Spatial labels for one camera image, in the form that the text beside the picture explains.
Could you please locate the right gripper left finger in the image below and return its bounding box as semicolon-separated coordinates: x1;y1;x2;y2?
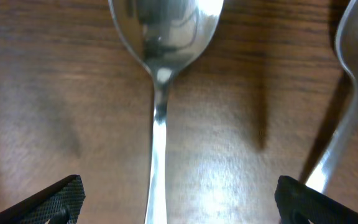
0;175;86;224

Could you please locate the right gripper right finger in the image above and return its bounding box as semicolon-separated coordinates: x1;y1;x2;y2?
274;175;358;224

